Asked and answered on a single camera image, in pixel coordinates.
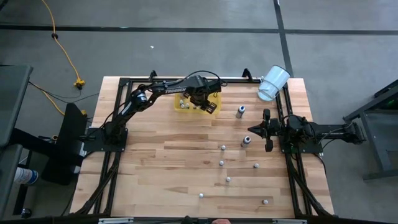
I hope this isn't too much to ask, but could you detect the silver aluminium extrusion bar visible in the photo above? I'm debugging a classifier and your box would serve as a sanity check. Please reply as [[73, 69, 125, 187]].
[[272, 218, 308, 224], [98, 217, 134, 224]]

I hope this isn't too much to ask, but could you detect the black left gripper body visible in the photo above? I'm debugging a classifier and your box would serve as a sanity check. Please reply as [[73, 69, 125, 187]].
[[188, 75, 223, 103]]

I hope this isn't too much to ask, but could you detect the dark grey metal workstation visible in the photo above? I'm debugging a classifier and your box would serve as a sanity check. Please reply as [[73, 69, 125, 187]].
[[343, 79, 398, 182]]

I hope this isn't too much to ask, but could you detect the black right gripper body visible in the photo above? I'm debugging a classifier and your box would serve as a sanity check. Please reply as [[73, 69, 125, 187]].
[[262, 108, 283, 153]]

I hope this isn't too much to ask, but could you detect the black metal table frame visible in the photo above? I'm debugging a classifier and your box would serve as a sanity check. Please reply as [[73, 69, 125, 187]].
[[74, 70, 332, 218]]

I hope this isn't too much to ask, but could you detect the yellow extension cord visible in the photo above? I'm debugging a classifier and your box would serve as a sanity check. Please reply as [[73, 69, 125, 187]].
[[37, 88, 88, 116], [41, 0, 86, 90]]

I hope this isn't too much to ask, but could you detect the black floor cable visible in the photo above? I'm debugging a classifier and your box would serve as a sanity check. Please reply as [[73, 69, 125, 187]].
[[27, 80, 101, 104]]

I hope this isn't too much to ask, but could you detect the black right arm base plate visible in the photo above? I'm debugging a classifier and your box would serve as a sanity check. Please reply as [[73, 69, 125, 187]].
[[279, 136, 324, 154]]

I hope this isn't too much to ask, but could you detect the white paper cup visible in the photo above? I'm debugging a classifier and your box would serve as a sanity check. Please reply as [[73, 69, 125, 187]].
[[13, 167, 40, 186]]

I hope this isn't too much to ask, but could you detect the yellow translucent plastic bin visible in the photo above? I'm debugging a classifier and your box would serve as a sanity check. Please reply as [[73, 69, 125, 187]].
[[173, 91, 223, 115]]

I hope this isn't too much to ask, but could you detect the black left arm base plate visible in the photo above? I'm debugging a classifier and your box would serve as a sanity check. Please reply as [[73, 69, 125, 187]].
[[83, 127, 129, 153]]

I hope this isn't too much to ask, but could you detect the dark grey desk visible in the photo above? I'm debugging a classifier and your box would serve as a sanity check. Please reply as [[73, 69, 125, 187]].
[[0, 64, 34, 147], [0, 143, 24, 218]]

